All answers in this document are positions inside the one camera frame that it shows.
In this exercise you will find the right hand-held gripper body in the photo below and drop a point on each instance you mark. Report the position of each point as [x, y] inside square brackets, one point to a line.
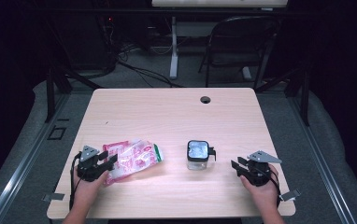
[259, 174]

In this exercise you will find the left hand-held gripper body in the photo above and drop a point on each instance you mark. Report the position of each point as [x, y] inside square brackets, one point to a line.
[89, 169]

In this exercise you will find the pink and clear plastic bag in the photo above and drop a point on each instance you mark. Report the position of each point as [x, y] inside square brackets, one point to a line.
[133, 158]

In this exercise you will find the clear jar with black lid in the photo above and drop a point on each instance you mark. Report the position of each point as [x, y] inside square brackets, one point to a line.
[197, 152]

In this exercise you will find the person's right hand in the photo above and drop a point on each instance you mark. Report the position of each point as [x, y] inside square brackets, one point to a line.
[265, 196]

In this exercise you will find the person's left hand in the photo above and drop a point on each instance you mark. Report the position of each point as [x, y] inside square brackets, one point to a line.
[84, 193]

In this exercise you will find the grey tape piece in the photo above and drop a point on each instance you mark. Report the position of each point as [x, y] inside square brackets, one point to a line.
[290, 195]
[55, 196]

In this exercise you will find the white desk leg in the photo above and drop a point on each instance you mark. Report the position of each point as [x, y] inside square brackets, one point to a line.
[247, 74]
[174, 62]

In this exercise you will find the black folding chair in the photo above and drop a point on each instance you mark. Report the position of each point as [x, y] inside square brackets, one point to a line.
[235, 59]

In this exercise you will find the black equipment cabinet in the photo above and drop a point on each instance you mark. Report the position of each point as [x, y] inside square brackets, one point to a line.
[86, 43]

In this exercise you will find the aluminium floor rail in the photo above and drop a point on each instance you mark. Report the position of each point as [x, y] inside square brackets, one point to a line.
[323, 165]
[21, 174]

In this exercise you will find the black metal frame stand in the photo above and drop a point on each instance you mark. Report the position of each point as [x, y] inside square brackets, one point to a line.
[50, 93]
[306, 99]

